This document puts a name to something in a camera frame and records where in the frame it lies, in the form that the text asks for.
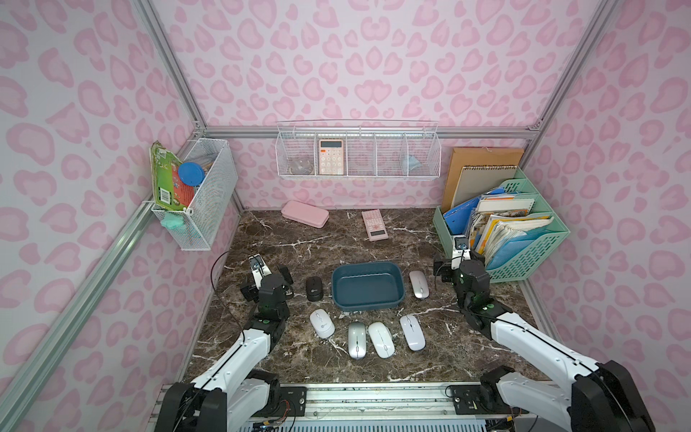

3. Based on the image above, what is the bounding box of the light grey mouse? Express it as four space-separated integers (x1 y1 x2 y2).
410 270 430 299

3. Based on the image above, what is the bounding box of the black mouse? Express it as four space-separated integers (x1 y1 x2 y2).
305 276 324 302

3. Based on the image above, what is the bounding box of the white round mouse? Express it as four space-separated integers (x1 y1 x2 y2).
310 309 335 339

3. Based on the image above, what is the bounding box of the dark teal storage box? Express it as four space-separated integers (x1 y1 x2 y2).
332 261 406 312

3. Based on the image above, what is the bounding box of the white slim mouse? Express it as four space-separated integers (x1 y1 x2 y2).
367 322 395 359

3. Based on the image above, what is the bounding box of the silver grey mouse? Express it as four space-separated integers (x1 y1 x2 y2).
347 321 367 360

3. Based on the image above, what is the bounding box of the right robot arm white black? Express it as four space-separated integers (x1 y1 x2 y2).
433 252 655 431

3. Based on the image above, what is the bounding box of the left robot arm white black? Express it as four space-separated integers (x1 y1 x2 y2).
155 262 292 431

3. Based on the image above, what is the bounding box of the green file organizer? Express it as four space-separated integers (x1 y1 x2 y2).
433 168 570 283

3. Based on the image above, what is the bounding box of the blue folder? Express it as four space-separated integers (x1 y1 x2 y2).
443 187 505 235

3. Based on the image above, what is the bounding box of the pink pencil case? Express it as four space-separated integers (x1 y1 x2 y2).
281 201 329 229

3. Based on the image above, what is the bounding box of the stack of books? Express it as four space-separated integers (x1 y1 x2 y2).
466 193 555 270

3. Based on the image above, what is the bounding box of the pink calculator on table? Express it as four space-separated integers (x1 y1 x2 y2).
362 209 389 242

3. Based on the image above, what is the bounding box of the white mesh side basket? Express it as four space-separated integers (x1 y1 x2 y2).
152 138 239 251

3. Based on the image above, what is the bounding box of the spiral sketch pad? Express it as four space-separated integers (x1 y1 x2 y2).
451 166 518 207

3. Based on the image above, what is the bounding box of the clear item in basket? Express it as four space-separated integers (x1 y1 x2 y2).
287 157 315 176

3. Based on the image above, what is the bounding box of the mint green cloth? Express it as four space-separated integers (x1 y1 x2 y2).
160 212 187 233

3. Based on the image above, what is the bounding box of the light blue item in basket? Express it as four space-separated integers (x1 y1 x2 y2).
401 155 423 172

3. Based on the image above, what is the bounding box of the brown clipboard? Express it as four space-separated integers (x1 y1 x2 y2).
441 148 525 212

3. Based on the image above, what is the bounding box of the pink calculator in basket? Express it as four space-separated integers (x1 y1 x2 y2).
318 139 346 176

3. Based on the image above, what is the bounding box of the green packaged card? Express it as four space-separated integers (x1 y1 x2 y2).
149 141 189 211

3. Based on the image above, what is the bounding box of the blue round disc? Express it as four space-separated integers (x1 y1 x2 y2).
177 162 206 187

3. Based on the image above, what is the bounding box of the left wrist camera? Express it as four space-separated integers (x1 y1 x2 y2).
248 254 272 289

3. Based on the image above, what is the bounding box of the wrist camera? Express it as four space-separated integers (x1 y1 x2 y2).
248 254 272 289
451 235 471 270

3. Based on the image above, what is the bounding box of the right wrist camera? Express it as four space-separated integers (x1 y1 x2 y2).
451 235 471 270

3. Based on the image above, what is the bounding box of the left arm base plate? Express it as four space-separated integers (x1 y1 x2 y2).
259 386 308 419

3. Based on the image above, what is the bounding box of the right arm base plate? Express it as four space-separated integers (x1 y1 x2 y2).
444 383 512 415

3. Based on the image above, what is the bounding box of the aluminium front rail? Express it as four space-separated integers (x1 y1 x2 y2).
145 380 519 432

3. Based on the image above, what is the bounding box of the white wire wall basket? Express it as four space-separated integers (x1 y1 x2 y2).
275 120 442 179

